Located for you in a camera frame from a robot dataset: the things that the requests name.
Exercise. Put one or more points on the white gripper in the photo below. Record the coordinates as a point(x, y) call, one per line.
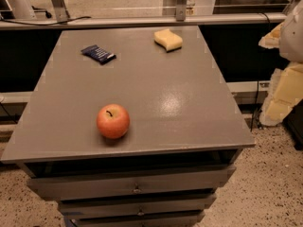
point(293, 37)

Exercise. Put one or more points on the blue rxbar blueberry wrapper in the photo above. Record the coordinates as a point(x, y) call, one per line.
point(98, 54)

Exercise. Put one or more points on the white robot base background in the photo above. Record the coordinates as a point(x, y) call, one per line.
point(22, 9)

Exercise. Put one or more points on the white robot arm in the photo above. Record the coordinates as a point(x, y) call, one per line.
point(291, 37)

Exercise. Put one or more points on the red apple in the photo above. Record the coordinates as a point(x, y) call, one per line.
point(113, 121)

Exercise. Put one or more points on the yellow sponge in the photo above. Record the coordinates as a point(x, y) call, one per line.
point(169, 40)

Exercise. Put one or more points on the middle grey drawer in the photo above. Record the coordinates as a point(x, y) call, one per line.
point(139, 205)

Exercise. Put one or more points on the grey drawer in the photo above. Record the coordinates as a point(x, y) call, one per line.
point(139, 205)
point(104, 185)
point(187, 218)

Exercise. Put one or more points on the grey drawer cabinet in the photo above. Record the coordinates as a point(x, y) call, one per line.
point(182, 113)

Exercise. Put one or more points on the top grey drawer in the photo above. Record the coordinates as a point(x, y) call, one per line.
point(104, 185)

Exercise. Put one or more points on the bottom grey drawer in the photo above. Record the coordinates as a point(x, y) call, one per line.
point(187, 218)

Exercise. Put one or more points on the metal bracket post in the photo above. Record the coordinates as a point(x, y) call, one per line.
point(181, 8)

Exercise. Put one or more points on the metal frame leg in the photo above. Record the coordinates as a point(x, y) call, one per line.
point(60, 9)

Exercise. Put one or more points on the grey metal rail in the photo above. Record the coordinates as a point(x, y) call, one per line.
point(92, 23)

